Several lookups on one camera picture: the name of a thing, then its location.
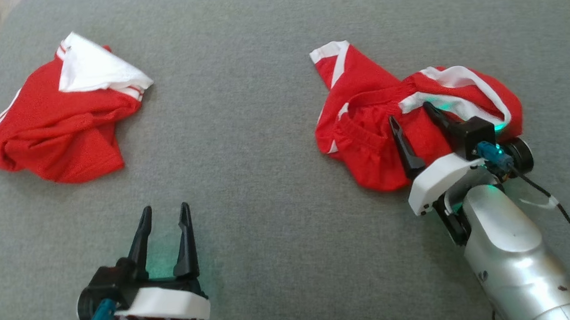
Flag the red shirt with white sleeves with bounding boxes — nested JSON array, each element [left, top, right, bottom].
[[0, 27, 161, 189]]

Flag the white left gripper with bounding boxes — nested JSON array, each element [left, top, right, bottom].
[[109, 201, 212, 320]]

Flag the white cable tie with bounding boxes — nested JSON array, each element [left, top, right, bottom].
[[518, 194, 561, 213]]

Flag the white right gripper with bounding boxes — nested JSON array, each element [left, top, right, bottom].
[[387, 98, 492, 251]]

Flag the grey sofa seat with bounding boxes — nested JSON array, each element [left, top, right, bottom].
[[0, 0, 570, 320]]

